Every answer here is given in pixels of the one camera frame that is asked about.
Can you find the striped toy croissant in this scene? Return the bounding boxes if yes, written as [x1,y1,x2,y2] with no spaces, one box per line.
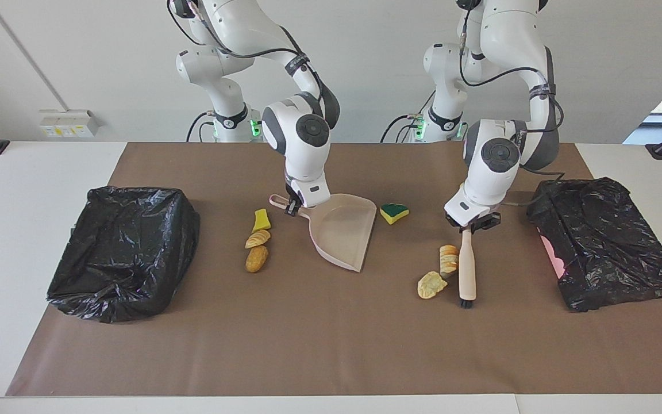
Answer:
[439,245,460,277]

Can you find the beige hand brush black bristles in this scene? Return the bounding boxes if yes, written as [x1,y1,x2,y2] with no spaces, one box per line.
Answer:
[459,229,476,309]

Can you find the pale pink plastic dustpan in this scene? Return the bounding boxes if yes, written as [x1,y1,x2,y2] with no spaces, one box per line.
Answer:
[269,194,378,273]

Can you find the brown toy bread roll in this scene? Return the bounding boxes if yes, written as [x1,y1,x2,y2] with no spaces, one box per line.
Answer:
[245,246,269,273]

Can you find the pale yellow toy bread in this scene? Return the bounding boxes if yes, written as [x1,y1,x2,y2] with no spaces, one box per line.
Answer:
[417,271,448,300]

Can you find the heart-shaped green yellow sponge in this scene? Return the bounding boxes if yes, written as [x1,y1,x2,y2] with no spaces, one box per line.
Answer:
[380,203,410,225]

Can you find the black trash bag pink bin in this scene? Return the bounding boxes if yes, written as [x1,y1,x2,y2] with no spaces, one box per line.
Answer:
[526,177,662,313]

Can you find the black trash bag lined bin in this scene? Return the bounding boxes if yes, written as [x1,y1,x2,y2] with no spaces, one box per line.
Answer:
[47,185,201,324]

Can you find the brown paper table mat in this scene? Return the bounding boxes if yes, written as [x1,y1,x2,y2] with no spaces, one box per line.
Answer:
[6,142,662,397]

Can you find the black base cable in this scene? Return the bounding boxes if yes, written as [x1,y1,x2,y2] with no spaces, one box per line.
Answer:
[380,114,424,143]
[186,111,217,143]

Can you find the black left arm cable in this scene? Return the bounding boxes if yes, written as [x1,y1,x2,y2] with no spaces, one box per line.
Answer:
[459,0,564,208]

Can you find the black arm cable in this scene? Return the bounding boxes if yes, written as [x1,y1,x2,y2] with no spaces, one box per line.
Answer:
[459,0,564,208]
[167,0,332,116]

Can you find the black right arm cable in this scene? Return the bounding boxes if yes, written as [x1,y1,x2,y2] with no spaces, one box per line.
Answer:
[167,0,332,116]

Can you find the white wall socket box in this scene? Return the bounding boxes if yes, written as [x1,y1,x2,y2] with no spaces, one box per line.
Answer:
[39,109,99,139]

